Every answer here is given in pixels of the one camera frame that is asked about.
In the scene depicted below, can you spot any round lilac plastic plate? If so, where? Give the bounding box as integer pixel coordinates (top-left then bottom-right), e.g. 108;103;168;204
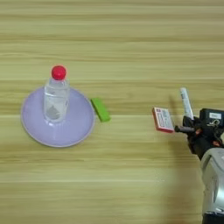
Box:
20;86;96;149

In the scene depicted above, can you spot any green rectangular block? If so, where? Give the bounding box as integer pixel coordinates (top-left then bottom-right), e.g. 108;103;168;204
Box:
89;97;111;123

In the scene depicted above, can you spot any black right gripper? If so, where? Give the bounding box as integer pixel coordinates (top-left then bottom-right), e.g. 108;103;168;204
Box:
173;115;224;161

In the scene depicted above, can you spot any clear bottle with red cap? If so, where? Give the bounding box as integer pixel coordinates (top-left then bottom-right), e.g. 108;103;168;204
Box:
43;65;71;123

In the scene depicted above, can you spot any white marker with black cap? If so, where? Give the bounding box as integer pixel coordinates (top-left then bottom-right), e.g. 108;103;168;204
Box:
179;87;195;121

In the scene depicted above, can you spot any red and white small box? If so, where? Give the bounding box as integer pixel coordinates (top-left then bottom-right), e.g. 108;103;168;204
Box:
151;106;176;134

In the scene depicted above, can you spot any small black box white label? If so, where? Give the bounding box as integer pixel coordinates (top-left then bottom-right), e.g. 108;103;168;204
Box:
199;108;224;128

